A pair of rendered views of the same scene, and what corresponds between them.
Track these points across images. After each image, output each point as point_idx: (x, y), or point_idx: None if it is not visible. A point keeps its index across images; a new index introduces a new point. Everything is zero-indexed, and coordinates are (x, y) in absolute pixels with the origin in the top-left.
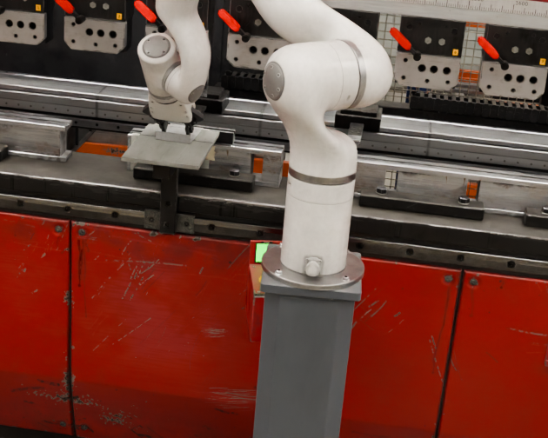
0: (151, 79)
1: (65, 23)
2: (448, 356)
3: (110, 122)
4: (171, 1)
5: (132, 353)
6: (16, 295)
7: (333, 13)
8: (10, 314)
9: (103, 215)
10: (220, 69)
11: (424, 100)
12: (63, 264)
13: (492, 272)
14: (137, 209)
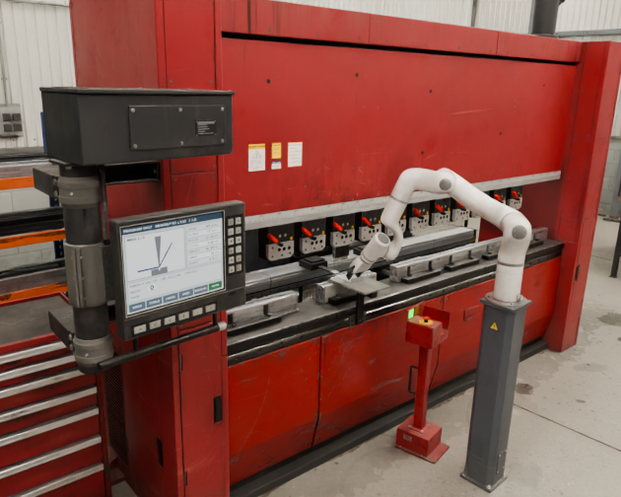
0: (379, 253)
1: (303, 242)
2: None
3: (275, 288)
4: (398, 216)
5: (343, 389)
6: (298, 386)
7: (503, 204)
8: (295, 396)
9: (334, 326)
10: None
11: None
12: (317, 359)
13: (449, 292)
14: (345, 319)
